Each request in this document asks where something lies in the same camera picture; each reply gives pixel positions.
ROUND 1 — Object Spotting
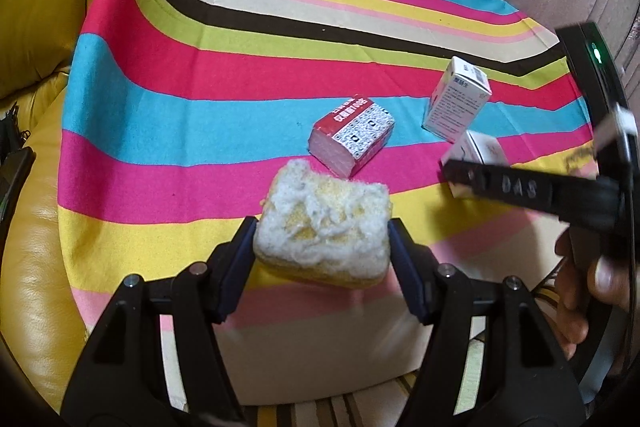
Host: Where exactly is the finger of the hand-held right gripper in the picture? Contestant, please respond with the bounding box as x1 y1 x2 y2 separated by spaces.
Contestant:
442 158 621 233

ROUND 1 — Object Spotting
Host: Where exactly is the yellow leather sofa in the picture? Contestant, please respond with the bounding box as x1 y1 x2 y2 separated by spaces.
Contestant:
0 0 198 413

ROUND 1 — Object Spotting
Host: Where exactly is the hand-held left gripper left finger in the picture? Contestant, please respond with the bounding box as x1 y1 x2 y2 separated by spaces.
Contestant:
60 216 258 427

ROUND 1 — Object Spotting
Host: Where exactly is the black object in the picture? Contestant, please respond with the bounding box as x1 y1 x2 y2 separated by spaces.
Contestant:
0 102 37 228

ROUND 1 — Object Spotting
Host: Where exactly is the small white box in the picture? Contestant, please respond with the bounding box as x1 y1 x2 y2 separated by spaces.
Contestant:
440 130 508 200

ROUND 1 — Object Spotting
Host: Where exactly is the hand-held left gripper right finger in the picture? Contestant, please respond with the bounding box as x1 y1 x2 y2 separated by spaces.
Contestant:
387 218 586 427

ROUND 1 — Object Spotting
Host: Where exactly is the red and white box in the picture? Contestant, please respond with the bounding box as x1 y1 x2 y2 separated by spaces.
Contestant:
308 93 396 179

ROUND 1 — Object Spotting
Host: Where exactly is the yellow sponge with white top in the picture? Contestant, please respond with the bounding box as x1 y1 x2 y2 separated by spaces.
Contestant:
252 158 393 290

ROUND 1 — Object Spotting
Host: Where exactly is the person's right hand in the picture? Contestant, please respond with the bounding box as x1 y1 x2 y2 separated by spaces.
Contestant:
552 229 633 360

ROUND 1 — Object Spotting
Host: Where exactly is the white box with barcode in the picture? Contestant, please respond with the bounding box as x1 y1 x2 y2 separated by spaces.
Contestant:
422 56 493 144

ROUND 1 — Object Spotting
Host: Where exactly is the colourful striped cloth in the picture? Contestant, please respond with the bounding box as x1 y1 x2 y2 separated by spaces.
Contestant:
57 0 608 408

